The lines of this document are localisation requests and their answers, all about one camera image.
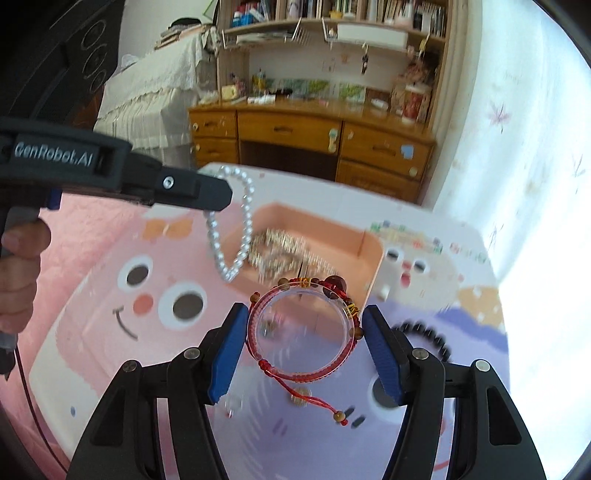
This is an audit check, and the red braided bracelet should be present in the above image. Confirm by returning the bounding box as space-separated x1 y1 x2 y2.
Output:
248 274 366 424

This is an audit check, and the bed with white cover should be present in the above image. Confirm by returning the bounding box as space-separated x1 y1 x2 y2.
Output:
93 21 219 163

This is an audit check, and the black bead bracelet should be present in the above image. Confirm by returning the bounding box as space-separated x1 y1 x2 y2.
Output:
392 320 456 366

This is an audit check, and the cartoon printed mat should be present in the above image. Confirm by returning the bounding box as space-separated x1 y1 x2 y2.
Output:
28 161 509 480

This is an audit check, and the pink plastic tray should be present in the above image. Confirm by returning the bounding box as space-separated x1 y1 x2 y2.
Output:
222 203 385 354

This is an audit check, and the pink blanket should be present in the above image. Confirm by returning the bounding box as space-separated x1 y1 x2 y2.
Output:
0 191 222 462

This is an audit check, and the wooden desk with drawers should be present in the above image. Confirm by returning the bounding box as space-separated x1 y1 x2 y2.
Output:
188 98 438 205

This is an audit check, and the red and white cup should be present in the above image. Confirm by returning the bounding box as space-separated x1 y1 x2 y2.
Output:
401 84 433 124

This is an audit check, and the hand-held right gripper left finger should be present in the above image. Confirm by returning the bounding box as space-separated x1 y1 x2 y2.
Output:
67 302 250 480

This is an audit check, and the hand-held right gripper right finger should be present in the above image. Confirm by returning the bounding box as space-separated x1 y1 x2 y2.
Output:
362 305 548 480

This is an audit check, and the white pearl bracelet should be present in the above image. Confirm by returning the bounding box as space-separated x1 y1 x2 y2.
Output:
203 165 256 284

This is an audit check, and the wooden bookshelf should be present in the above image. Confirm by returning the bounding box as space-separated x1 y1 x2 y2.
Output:
213 0 457 126

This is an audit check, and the thin red cable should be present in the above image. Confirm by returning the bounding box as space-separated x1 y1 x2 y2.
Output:
13 346 71 480

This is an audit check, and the silver chain jewelry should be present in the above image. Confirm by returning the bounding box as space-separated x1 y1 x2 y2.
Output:
248 227 343 288

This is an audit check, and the person's left hand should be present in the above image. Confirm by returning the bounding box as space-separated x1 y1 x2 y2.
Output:
0 220 51 334

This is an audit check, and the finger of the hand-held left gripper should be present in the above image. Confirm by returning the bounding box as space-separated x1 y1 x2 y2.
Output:
124 152 233 213

